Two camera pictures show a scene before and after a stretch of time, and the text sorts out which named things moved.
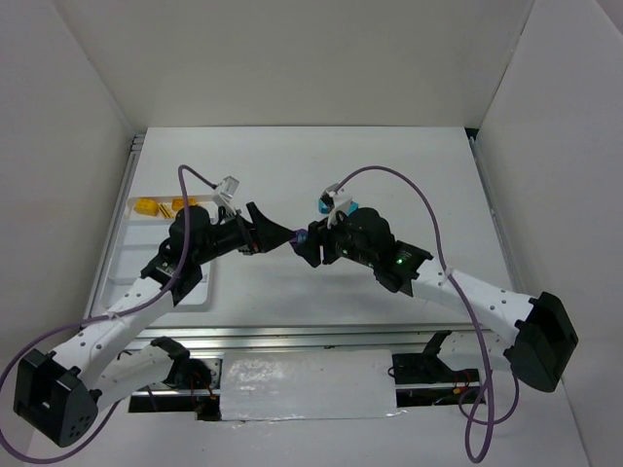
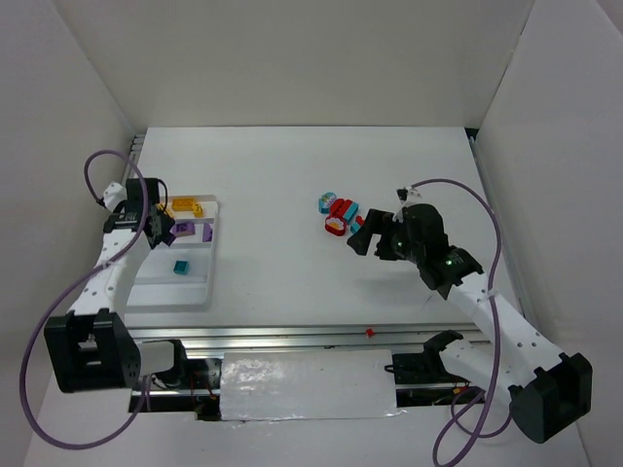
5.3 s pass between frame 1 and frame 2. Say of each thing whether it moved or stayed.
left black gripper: moved
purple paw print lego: moved
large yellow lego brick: stayed
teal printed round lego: stayed
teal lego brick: stayed
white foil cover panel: stayed
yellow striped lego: stayed
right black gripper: moved
